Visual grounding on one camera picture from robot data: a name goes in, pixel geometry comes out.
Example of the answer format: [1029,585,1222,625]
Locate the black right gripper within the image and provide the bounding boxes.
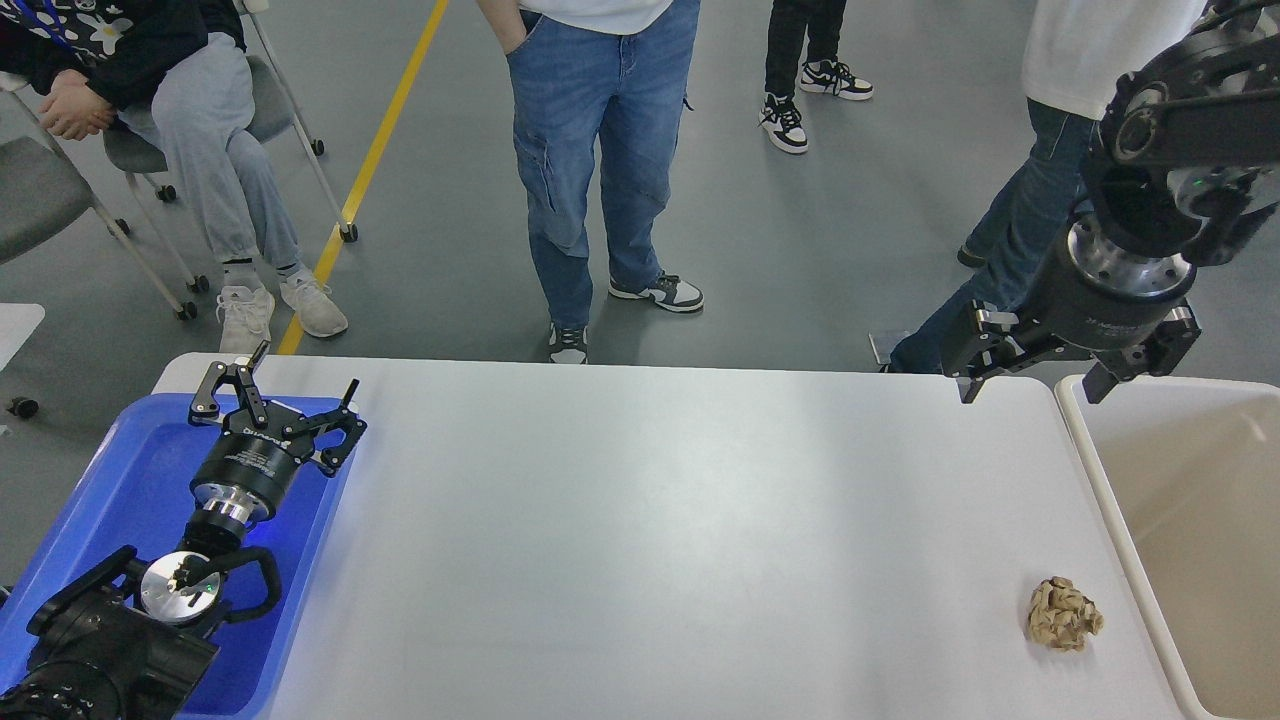
[956,234,1202,404]

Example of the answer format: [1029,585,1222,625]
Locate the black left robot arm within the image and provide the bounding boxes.
[3,351,367,719]

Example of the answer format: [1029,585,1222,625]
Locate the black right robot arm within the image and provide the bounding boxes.
[941,1,1279,404]

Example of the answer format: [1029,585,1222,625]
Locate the person in blue jeans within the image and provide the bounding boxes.
[479,1,705,365]

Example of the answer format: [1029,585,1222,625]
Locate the person black pants white sneakers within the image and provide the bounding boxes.
[759,1,874,155]

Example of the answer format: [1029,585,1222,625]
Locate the grey chair at left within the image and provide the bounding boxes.
[1,135,198,322]

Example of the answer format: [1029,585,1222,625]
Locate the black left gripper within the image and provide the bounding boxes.
[188,341,369,523]

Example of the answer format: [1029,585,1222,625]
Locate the beige plastic bin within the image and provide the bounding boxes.
[1055,375,1279,719]

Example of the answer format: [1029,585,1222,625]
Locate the brown paper ball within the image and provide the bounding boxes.
[1027,577,1105,652]

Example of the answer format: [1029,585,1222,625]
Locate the blue plastic tray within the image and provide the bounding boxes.
[1,393,349,719]

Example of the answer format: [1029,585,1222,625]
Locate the person white shirt jeans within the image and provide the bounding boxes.
[887,1,1204,374]

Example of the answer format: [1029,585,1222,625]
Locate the seated person grey pants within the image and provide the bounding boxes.
[3,1,349,355]

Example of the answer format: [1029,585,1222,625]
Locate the black castor under side table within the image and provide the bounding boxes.
[6,396,40,420]

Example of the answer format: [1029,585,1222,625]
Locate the white side table corner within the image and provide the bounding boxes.
[0,304,46,370]

